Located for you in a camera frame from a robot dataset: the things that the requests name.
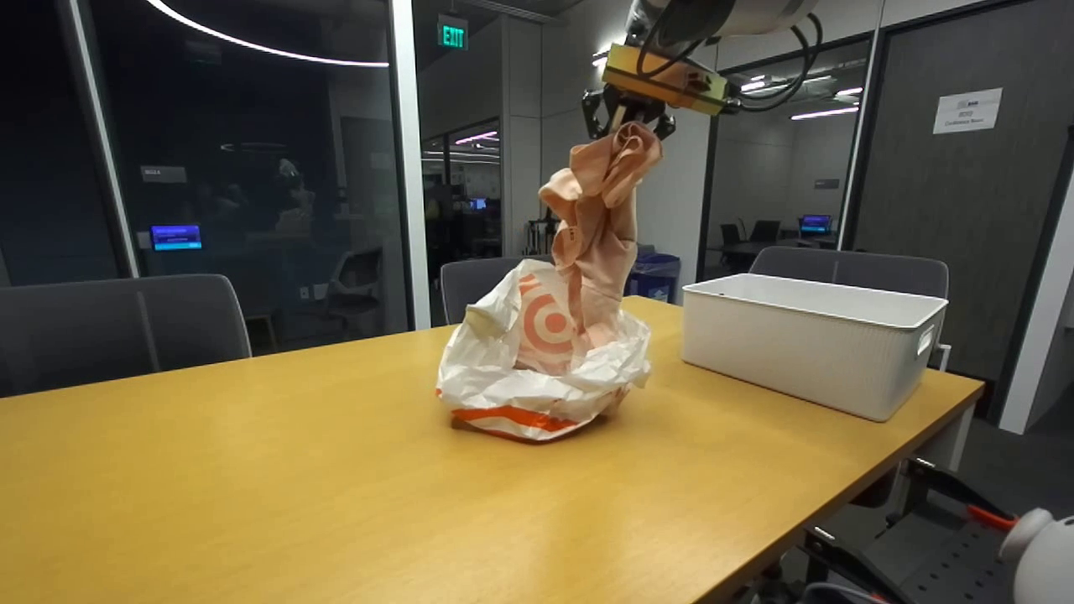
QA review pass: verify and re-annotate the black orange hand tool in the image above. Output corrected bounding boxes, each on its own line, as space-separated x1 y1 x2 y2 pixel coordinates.
906 456 1018 534

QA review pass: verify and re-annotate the green exit sign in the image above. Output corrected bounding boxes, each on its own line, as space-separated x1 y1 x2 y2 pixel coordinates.
436 16 469 50

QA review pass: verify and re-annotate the white paper wall sign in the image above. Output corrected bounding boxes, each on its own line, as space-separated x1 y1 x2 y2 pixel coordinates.
932 87 1002 135

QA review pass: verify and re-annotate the white orange plastic bag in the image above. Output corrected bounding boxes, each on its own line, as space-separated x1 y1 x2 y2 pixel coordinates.
436 257 651 443

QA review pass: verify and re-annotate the grey office chair right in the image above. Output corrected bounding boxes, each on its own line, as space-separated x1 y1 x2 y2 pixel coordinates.
752 244 950 300

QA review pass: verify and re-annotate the grey office chair left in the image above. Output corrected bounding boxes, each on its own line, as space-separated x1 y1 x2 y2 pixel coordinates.
440 257 517 321

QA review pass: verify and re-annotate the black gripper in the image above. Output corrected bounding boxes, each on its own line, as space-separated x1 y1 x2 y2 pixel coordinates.
580 44 728 135

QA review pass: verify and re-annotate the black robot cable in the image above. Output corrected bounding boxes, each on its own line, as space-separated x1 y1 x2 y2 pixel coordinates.
636 0 829 115

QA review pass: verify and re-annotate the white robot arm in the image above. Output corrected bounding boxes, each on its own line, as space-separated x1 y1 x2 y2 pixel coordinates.
580 0 825 138

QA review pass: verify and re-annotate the pink clothing item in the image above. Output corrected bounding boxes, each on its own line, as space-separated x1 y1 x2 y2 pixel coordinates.
517 122 662 375

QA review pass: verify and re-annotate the white plastic storage box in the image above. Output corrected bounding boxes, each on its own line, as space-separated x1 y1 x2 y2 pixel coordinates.
683 271 945 422

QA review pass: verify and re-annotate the grey office chair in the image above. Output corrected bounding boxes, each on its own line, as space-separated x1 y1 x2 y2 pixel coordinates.
440 257 517 321
752 244 950 300

